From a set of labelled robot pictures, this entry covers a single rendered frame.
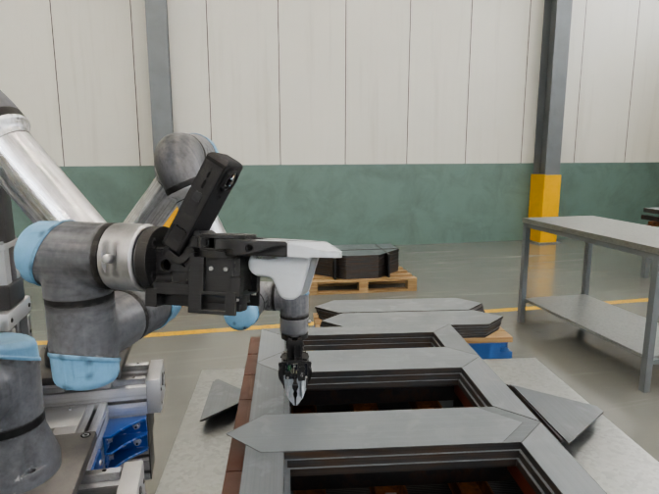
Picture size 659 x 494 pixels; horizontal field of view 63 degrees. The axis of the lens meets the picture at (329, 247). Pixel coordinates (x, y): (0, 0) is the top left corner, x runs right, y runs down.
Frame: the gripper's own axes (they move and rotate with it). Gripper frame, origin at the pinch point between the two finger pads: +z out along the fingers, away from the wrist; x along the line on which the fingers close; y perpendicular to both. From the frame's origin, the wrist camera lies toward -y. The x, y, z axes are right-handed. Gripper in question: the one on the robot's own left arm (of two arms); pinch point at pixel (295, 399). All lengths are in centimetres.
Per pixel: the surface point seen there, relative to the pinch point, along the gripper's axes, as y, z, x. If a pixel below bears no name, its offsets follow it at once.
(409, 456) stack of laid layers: 25.3, 2.8, 26.1
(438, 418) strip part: 11.8, 0.8, 36.7
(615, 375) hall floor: -198, 88, 223
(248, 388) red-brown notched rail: -18.8, 5.1, -14.1
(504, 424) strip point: 17, 1, 52
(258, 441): 19.9, 0.7, -9.1
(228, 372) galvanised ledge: -65, 20, -25
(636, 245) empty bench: -188, -6, 222
